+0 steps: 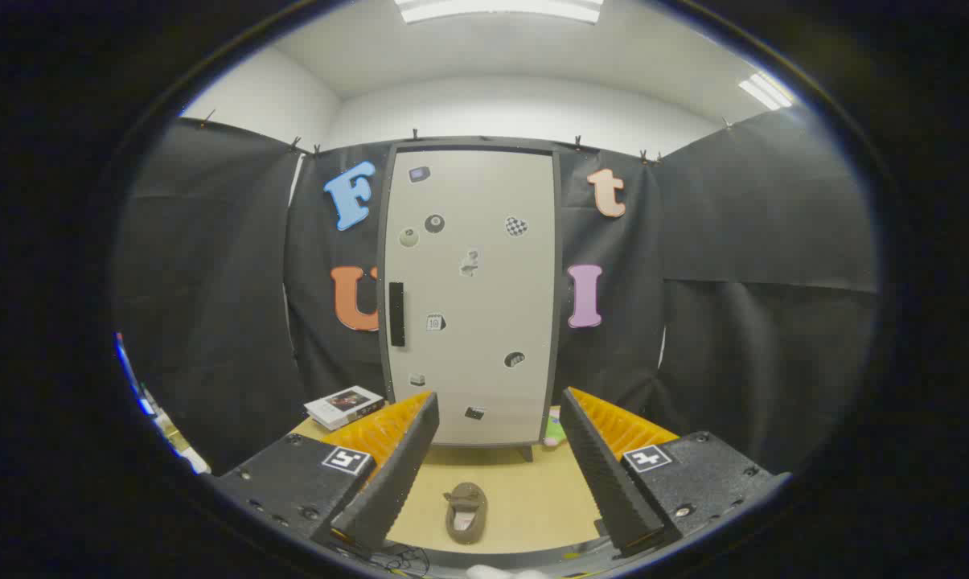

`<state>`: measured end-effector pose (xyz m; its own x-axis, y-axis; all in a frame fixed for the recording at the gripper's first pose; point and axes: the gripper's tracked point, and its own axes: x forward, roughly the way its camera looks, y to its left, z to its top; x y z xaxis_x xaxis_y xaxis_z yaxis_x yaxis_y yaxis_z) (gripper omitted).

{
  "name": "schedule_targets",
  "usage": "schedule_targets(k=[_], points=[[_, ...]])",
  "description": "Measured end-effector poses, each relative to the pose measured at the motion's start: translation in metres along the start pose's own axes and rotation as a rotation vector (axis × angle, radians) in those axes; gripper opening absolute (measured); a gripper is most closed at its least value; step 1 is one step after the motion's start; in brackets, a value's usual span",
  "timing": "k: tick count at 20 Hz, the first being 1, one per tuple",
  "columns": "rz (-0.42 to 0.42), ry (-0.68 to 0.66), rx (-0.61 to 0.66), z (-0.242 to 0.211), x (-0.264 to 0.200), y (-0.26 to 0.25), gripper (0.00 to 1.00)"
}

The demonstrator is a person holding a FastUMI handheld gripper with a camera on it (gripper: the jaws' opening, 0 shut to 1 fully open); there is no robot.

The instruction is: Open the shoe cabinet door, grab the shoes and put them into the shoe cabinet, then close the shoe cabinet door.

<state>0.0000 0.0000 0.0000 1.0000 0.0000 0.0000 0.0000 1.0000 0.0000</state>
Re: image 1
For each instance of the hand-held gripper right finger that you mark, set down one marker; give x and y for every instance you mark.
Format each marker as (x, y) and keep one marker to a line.
(605, 482)

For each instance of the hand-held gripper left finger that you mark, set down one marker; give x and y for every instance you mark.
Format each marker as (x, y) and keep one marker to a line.
(396, 482)

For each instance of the brown fuzzy shoe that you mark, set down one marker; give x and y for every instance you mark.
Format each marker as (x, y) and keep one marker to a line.
(466, 523)

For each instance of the grey shoe cabinet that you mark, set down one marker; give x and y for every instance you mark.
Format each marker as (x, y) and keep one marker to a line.
(384, 241)

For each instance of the green and pink item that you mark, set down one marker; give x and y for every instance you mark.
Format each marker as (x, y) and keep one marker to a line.
(554, 433)

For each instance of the white book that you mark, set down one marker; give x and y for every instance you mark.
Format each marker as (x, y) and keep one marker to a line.
(343, 402)

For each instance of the colourful clutter pile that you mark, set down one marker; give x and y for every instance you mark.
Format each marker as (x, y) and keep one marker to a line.
(148, 404)

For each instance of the black backdrop cloth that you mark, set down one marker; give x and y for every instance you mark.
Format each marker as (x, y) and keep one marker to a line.
(211, 281)

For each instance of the small ceiling light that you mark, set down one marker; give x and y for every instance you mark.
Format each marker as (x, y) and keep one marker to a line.
(765, 91)

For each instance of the long ceiling light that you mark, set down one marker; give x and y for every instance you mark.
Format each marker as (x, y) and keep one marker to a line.
(500, 8)

